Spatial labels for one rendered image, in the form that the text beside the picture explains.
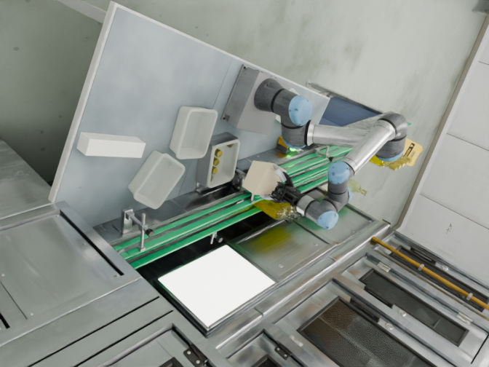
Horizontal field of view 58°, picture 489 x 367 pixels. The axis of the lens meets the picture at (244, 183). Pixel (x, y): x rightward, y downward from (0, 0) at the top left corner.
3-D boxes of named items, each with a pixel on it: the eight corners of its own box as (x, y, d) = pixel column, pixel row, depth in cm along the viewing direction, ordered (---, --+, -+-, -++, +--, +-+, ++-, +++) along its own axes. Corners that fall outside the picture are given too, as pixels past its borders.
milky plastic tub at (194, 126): (162, 151, 186) (175, 159, 181) (175, 100, 178) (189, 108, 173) (192, 149, 199) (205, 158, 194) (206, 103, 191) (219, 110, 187)
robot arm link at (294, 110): (289, 84, 192) (314, 95, 185) (291, 108, 202) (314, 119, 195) (271, 98, 187) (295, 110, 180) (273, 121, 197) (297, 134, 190)
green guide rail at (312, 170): (245, 191, 220) (257, 199, 216) (246, 189, 219) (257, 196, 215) (399, 129, 339) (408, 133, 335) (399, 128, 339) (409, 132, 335)
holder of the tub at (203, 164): (193, 190, 211) (204, 197, 207) (200, 138, 197) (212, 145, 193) (219, 180, 223) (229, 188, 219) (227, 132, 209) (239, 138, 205)
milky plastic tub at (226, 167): (195, 180, 208) (207, 189, 203) (201, 138, 197) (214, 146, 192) (221, 172, 220) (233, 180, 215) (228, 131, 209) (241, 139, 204)
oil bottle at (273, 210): (247, 202, 227) (279, 222, 216) (249, 192, 224) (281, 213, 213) (255, 199, 231) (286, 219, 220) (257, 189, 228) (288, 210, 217)
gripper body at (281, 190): (276, 180, 175) (299, 194, 168) (287, 180, 181) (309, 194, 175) (268, 196, 176) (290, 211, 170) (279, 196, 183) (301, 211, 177)
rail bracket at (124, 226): (111, 228, 179) (144, 258, 166) (113, 194, 170) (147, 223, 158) (122, 224, 182) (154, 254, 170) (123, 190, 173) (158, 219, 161)
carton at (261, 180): (252, 160, 180) (266, 168, 176) (273, 163, 193) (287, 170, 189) (241, 186, 183) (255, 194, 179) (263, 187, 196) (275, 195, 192)
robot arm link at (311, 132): (284, 108, 201) (409, 121, 184) (285, 132, 212) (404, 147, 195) (276, 125, 193) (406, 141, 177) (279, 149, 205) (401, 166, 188)
